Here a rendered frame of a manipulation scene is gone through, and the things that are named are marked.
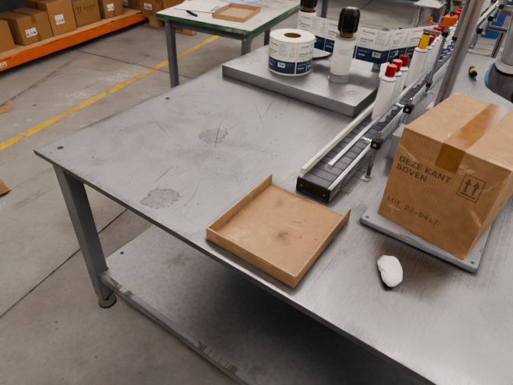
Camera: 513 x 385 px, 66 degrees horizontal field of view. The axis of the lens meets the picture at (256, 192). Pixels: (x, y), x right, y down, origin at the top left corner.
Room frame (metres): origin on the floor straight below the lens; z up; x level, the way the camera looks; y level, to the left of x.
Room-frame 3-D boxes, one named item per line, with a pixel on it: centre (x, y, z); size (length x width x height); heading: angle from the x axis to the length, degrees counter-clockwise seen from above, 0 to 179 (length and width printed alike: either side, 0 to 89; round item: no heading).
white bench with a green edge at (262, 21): (3.64, 0.05, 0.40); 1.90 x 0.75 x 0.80; 156
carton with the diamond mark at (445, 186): (0.86, -0.52, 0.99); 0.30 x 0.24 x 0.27; 138
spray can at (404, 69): (1.43, -0.50, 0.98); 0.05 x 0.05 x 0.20
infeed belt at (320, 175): (1.60, -0.61, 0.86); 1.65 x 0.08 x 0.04; 147
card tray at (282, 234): (0.77, -0.07, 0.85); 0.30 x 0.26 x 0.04; 147
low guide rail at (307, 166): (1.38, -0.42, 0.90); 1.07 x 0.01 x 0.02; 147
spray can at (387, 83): (1.33, -0.43, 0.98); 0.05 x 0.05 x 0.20
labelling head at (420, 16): (2.01, -0.76, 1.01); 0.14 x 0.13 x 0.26; 147
